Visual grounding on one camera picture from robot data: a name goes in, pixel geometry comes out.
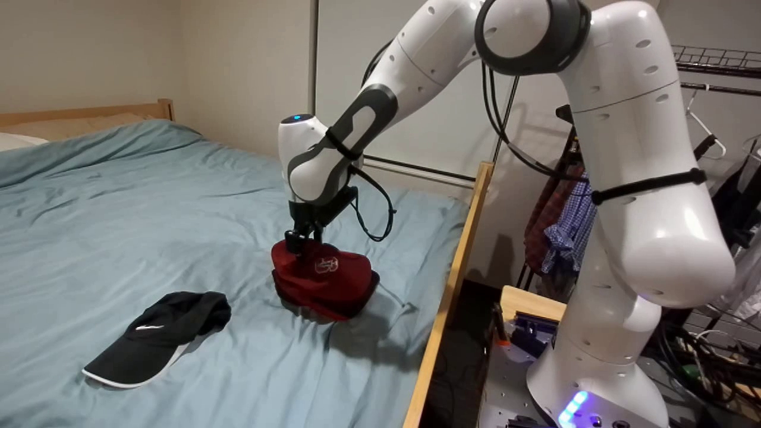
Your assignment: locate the white pillow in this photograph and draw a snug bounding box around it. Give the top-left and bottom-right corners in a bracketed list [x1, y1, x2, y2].
[0, 131, 52, 154]

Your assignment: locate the black metal clothes rack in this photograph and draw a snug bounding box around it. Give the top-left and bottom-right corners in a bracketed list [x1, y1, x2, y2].
[513, 42, 761, 294]

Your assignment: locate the light blue bed sheet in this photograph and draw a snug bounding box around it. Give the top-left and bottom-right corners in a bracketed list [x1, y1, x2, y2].
[0, 119, 470, 428]

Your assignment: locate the small wooden side table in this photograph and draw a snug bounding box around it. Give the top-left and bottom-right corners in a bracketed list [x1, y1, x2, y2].
[497, 284, 570, 329]

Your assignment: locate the tangle of dark cables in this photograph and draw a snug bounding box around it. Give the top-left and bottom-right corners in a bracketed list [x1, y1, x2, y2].
[645, 312, 761, 401]

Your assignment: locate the white wire hanger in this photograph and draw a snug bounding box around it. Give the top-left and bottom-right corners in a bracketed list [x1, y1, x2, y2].
[683, 80, 729, 162]

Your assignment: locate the purple hanging garment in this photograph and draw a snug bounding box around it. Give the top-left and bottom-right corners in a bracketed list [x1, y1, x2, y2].
[539, 177, 600, 276]

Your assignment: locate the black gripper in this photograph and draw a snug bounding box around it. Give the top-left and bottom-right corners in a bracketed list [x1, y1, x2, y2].
[280, 184, 361, 257]

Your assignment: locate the wooden bed frame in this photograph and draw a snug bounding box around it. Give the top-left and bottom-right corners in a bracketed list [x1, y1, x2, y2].
[0, 97, 494, 428]

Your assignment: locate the white framed window panel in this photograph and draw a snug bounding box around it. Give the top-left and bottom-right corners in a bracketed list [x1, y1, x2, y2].
[307, 0, 526, 184]

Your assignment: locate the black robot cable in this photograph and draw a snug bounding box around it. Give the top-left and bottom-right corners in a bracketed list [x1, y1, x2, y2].
[345, 60, 594, 245]

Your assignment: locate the dark red hanging garment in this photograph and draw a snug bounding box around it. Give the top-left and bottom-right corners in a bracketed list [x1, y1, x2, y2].
[524, 150, 579, 270]

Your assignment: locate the blue box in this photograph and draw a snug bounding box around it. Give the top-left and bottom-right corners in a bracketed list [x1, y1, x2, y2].
[507, 310, 562, 361]

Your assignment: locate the black cap with white trim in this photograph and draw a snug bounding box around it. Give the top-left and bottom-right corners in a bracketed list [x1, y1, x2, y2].
[81, 291, 232, 392]

